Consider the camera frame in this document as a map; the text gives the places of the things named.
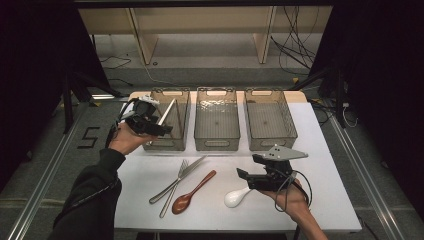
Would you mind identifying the aluminium floor rail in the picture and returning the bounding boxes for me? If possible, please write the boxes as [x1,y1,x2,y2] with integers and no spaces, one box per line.
[6,103,88,240]
[328,116,407,240]

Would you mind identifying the black curtain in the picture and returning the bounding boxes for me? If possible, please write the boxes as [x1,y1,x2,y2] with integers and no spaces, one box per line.
[0,0,112,189]
[309,0,424,214]

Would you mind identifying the silver metal fork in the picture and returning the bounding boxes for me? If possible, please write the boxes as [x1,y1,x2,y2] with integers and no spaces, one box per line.
[159,159,190,219]

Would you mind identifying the right hand-held gripper cable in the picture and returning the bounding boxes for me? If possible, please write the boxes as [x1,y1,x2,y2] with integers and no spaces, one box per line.
[273,169,314,213]

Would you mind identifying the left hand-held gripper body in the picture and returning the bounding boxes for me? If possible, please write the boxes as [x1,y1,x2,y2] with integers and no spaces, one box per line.
[121,95,161,136]

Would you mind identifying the silver metal chopstick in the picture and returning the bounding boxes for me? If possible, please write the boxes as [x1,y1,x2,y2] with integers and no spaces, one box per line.
[145,98,176,146]
[146,98,177,146]

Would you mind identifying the black metal stand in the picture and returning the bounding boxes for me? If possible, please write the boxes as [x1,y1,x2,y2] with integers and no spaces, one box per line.
[288,66,348,129]

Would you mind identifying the white floor cable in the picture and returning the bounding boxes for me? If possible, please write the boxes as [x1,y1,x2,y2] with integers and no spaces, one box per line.
[141,63,175,86]

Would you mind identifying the brown wooden spoon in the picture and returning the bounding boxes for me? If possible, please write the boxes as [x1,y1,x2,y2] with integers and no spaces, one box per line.
[171,169,218,215]

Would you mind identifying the person's left hand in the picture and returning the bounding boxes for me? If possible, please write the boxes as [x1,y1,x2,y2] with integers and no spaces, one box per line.
[109,121,158,156]

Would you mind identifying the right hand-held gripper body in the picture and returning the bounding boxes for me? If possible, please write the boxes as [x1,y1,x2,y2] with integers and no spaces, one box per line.
[248,144,309,193]

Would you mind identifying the person's right hand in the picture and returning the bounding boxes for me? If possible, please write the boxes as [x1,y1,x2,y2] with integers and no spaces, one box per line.
[263,179,311,223]

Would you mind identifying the white ceramic spoon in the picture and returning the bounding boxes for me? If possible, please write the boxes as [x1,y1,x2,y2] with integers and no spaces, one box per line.
[223,186,253,209]

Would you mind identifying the black tripod stand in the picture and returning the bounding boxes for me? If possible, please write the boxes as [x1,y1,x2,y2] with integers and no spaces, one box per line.
[61,71,125,135]

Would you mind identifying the light wooden shelf unit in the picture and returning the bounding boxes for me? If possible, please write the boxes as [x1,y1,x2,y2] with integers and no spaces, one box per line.
[78,6,334,66]

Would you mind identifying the black floor cable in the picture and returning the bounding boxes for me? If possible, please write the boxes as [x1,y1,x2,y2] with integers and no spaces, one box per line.
[99,54,133,71]

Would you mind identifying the brown wooden chopstick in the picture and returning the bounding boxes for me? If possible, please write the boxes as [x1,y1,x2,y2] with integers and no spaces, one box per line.
[175,99,184,134]

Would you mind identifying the bundle of black cables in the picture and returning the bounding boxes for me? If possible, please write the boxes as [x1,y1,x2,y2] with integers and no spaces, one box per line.
[269,6,322,76]

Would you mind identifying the clear plastic bin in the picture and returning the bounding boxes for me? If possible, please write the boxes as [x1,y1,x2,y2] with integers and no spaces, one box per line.
[193,86,241,152]
[243,87,299,152]
[137,87,191,152]

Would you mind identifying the silver metal knife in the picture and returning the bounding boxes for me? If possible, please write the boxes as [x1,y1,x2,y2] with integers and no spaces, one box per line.
[148,155,208,205]

